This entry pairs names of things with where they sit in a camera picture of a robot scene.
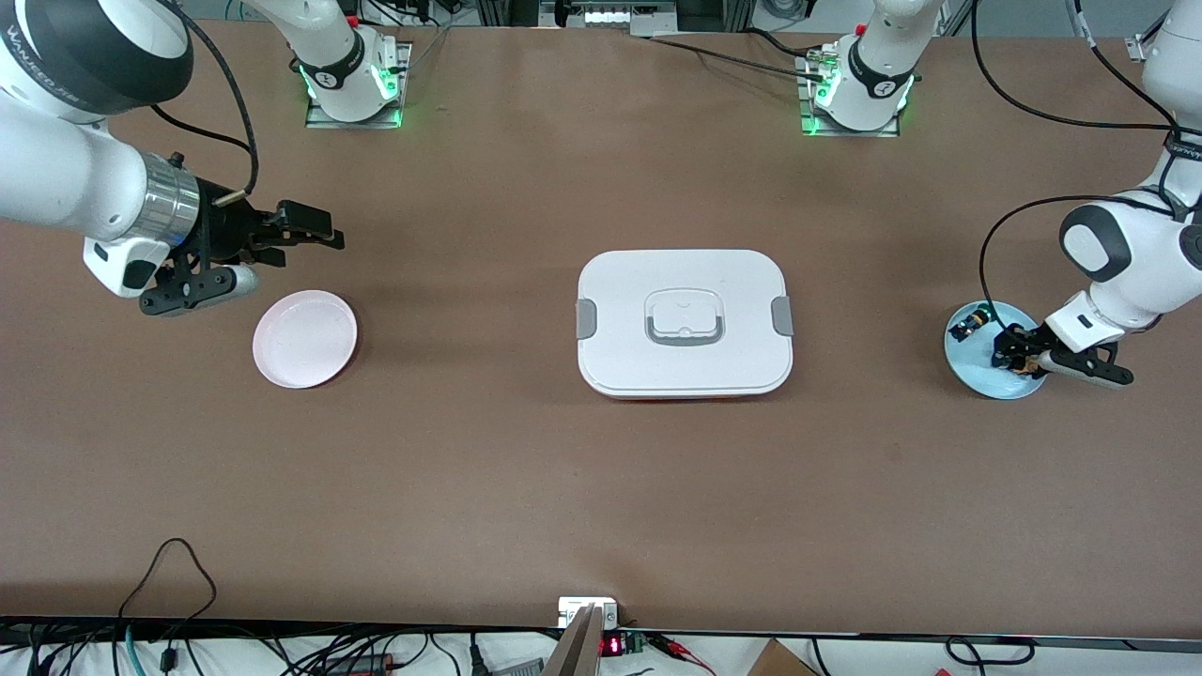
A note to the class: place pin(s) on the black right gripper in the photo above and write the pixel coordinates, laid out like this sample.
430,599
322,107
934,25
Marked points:
223,231

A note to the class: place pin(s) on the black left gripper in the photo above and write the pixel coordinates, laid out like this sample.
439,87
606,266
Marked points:
1009,351

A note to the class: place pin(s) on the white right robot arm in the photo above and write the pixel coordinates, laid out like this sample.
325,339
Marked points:
56,178

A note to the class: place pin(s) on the light blue round plate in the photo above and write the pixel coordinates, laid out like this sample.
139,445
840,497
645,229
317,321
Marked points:
972,371

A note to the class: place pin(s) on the pink round plate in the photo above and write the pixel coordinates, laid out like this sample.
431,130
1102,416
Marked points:
305,340

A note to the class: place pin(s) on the white lidded lunch box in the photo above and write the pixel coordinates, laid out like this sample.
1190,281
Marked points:
620,357

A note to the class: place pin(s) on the white power strip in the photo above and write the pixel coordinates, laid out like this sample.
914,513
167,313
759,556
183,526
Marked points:
620,17

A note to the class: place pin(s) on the brown cardboard piece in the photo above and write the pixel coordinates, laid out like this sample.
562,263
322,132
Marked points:
779,662

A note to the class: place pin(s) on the black power adapter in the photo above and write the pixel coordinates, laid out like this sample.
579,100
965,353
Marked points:
362,664

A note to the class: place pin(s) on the red clip leads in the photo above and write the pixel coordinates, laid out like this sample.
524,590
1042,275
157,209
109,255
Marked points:
676,648

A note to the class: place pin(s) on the small white box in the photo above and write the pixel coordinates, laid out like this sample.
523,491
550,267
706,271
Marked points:
573,610

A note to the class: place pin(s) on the circuit board with red display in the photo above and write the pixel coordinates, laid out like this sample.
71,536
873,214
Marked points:
611,646

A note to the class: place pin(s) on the tan flat bar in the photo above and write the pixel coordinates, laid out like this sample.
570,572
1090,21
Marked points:
575,652

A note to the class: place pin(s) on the green push button switch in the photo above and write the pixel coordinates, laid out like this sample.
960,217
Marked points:
969,324

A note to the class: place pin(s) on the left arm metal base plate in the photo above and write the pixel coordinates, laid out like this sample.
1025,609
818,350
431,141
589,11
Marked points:
809,122

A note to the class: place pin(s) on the aluminium frame rail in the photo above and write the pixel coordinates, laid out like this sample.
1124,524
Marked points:
1146,47

